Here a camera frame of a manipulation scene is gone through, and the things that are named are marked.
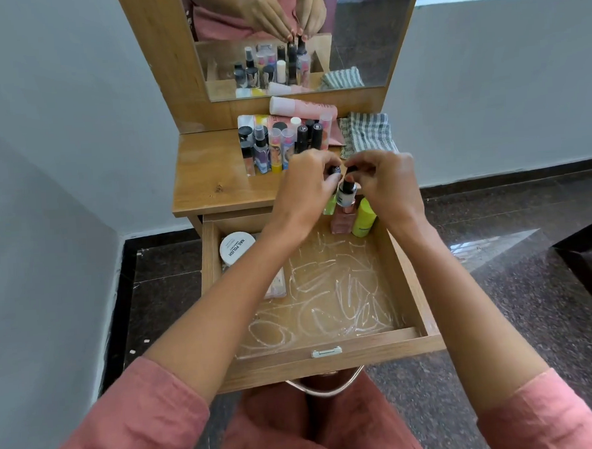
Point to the person's right hand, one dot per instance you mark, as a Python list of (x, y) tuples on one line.
[(393, 187)]

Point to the person's left hand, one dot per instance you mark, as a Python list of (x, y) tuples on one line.
[(301, 189)]

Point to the green nail polish bottle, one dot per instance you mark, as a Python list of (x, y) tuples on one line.
[(329, 206)]

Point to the lime green bottle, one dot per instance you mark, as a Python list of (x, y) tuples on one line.
[(363, 221)]

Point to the white label nail polish bottle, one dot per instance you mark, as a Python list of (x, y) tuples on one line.
[(346, 193)]

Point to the cluster of small cosmetic bottles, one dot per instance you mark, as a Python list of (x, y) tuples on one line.
[(262, 154)]

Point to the pink perfume bottle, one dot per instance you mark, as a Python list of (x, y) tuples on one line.
[(343, 222)]

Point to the pink tube white cap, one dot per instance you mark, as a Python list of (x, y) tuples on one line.
[(300, 106)]

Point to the pink tube yellow print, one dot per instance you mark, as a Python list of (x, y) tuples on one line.
[(247, 120)]

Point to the white round jar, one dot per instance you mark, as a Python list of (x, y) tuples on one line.
[(235, 247)]

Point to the clear box of beige tubes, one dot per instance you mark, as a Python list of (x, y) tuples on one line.
[(275, 285)]

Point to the wooden drawer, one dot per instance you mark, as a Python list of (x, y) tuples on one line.
[(293, 368)]

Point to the person's right forearm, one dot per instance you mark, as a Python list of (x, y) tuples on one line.
[(464, 322)]

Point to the person's left forearm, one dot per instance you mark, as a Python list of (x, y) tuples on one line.
[(222, 325)]

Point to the person's legs pink trousers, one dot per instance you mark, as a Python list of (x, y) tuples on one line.
[(277, 431)]

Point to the person's right pink sleeve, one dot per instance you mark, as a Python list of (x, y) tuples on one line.
[(544, 417)]

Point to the person's pink sleeve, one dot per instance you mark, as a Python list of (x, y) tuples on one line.
[(128, 424), (544, 417)]

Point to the person's left pink sleeve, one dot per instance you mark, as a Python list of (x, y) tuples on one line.
[(128, 424)]

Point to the green striped cloth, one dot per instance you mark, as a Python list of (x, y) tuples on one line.
[(368, 134)]

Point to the wooden dressing table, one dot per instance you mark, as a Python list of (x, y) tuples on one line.
[(204, 177)]

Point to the dressing table mirror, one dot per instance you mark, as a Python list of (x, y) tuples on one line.
[(365, 30)]

